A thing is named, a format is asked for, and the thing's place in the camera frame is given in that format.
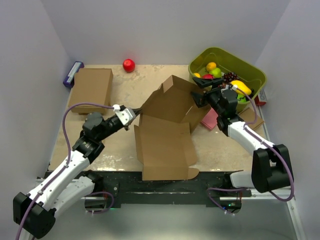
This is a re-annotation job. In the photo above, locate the orange fruit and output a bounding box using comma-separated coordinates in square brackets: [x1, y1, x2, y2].
[205, 62, 217, 73]

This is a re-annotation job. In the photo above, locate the olive green plastic tub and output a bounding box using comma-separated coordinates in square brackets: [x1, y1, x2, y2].
[188, 47, 267, 99]

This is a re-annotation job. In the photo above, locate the red white carton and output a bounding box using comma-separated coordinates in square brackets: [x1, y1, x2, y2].
[254, 88, 267, 107]

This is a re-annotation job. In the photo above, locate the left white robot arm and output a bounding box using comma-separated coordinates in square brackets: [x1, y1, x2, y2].
[13, 104, 142, 240]

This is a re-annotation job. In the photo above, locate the pink dragon fruit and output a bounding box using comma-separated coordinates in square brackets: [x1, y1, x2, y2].
[201, 74, 215, 80]

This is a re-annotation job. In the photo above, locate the green pear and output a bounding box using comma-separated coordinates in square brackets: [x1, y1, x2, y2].
[209, 67, 222, 78]

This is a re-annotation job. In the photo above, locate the closed brown cardboard box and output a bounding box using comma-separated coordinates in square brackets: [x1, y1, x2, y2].
[68, 68, 113, 107]

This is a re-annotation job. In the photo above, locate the red apple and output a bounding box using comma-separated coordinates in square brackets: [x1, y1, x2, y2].
[122, 58, 136, 73]

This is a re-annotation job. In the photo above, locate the green lime fruit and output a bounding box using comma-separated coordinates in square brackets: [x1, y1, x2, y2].
[237, 94, 248, 103]

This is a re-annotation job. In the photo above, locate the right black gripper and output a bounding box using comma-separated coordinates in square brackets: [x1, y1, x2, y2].
[190, 77, 224, 117]

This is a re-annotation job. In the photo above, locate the purple white carton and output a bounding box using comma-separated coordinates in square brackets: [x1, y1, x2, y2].
[63, 61, 85, 89]

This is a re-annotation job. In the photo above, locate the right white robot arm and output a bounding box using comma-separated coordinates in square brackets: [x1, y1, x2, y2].
[191, 77, 294, 197]

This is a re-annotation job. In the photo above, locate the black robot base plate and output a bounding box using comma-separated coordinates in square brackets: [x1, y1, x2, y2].
[75, 170, 252, 210]

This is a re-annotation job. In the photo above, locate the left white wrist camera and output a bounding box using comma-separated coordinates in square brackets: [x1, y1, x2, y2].
[112, 104, 137, 126]

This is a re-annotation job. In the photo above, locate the small yellow fruit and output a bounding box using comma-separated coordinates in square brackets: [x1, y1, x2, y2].
[194, 72, 201, 78]

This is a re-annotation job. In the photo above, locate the small brown cardboard box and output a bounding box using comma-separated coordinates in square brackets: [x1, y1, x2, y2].
[238, 107, 264, 131]

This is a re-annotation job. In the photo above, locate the yellow mango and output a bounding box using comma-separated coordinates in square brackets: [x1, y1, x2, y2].
[230, 80, 252, 96]

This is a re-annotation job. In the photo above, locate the pink notepad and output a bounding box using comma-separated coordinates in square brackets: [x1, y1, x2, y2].
[200, 108, 218, 131]

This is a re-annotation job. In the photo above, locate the dark purple grape bunch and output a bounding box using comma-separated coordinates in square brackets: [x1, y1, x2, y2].
[222, 72, 240, 83]

